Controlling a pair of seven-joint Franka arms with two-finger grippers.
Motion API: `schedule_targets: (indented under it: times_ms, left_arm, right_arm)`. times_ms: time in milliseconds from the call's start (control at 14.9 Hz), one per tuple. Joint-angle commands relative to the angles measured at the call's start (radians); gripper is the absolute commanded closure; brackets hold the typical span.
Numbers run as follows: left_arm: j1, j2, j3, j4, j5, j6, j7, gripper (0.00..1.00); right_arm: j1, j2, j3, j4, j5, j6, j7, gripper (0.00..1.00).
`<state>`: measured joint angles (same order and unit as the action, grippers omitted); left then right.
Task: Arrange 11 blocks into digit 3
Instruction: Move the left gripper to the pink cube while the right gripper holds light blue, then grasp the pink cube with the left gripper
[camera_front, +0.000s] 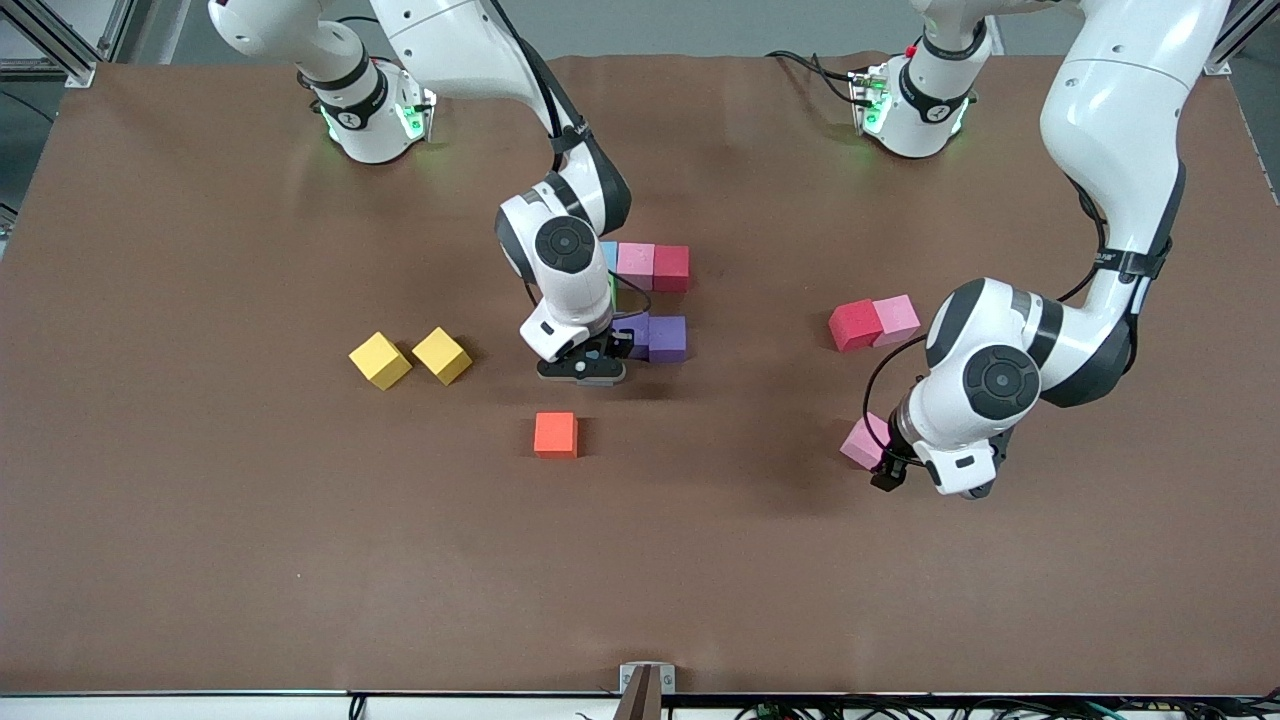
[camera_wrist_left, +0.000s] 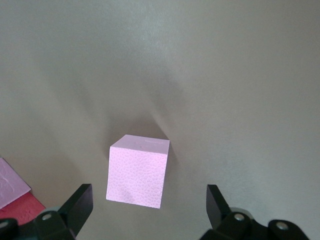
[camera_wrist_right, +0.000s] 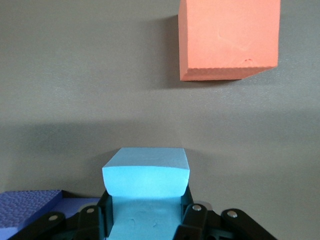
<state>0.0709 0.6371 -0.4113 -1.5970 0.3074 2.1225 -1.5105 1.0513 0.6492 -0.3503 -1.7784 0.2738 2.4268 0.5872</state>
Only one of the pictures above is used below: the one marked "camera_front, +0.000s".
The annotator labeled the metal pole bracket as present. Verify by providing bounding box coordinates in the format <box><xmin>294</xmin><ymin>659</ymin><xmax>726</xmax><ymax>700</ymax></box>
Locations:
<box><xmin>615</xmin><ymin>662</ymin><xmax>677</xmax><ymax>720</ymax></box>

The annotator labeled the brown table mat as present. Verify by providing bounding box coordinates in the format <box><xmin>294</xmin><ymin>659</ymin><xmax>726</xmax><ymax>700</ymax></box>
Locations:
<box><xmin>0</xmin><ymin>50</ymin><xmax>1280</xmax><ymax>698</ymax></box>

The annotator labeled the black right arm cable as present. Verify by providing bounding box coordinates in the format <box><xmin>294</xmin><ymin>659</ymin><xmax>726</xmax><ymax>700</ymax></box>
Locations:
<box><xmin>495</xmin><ymin>0</ymin><xmax>656</xmax><ymax>321</ymax></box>

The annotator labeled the yellow foam cube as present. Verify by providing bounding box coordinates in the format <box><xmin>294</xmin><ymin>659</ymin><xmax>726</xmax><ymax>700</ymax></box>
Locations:
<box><xmin>348</xmin><ymin>332</ymin><xmax>413</xmax><ymax>392</ymax></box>
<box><xmin>411</xmin><ymin>326</ymin><xmax>474</xmax><ymax>387</ymax></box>

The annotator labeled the red foam cube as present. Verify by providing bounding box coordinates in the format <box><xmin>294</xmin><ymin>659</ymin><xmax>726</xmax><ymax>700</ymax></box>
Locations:
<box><xmin>827</xmin><ymin>298</ymin><xmax>885</xmax><ymax>353</ymax></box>
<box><xmin>653</xmin><ymin>244</ymin><xmax>692</xmax><ymax>293</ymax></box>

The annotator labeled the pink foam cube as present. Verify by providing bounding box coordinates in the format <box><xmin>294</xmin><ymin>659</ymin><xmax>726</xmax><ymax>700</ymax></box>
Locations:
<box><xmin>872</xmin><ymin>293</ymin><xmax>922</xmax><ymax>348</ymax></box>
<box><xmin>839</xmin><ymin>411</ymin><xmax>893</xmax><ymax>472</ymax></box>
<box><xmin>616</xmin><ymin>242</ymin><xmax>657</xmax><ymax>292</ymax></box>

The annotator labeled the purple foam cube with dent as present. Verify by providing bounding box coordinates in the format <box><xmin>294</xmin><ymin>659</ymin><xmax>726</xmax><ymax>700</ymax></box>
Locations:
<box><xmin>647</xmin><ymin>314</ymin><xmax>692</xmax><ymax>364</ymax></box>

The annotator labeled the orange foam cube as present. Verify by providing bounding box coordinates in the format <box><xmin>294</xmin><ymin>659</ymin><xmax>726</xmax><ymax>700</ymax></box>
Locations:
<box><xmin>533</xmin><ymin>411</ymin><xmax>581</xmax><ymax>460</ymax></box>

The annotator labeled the black left arm base cable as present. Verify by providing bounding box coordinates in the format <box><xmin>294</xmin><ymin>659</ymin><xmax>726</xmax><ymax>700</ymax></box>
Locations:
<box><xmin>765</xmin><ymin>48</ymin><xmax>873</xmax><ymax>109</ymax></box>

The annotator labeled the aluminium frame post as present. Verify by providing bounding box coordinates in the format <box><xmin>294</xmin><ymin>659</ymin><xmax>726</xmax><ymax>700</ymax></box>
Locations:
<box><xmin>0</xmin><ymin>0</ymin><xmax>101</xmax><ymax>89</ymax></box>
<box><xmin>1205</xmin><ymin>0</ymin><xmax>1280</xmax><ymax>77</ymax></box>

